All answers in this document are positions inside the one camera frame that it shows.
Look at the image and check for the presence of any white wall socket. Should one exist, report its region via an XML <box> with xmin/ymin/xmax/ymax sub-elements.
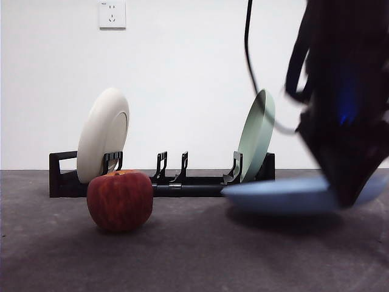
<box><xmin>98</xmin><ymin>0</ymin><xmax>127</xmax><ymax>30</ymax></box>

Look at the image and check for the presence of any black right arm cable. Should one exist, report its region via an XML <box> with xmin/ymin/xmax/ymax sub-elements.
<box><xmin>244</xmin><ymin>0</ymin><xmax>297</xmax><ymax>134</ymax></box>

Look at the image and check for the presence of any green plate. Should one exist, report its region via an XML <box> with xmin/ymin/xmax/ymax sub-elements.
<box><xmin>236</xmin><ymin>88</ymin><xmax>276</xmax><ymax>183</ymax></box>

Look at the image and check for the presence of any blue plate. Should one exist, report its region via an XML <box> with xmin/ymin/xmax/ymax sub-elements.
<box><xmin>221</xmin><ymin>175</ymin><xmax>385</xmax><ymax>217</ymax></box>

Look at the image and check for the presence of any black plate rack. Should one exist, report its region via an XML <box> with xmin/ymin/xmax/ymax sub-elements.
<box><xmin>49</xmin><ymin>151</ymin><xmax>276</xmax><ymax>198</ymax></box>

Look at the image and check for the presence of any red apple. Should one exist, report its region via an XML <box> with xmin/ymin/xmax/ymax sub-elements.
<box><xmin>86</xmin><ymin>169</ymin><xmax>154</xmax><ymax>234</ymax></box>

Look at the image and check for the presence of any cream plate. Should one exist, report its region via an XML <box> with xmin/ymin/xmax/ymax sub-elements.
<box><xmin>76</xmin><ymin>88</ymin><xmax>131</xmax><ymax>184</ymax></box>

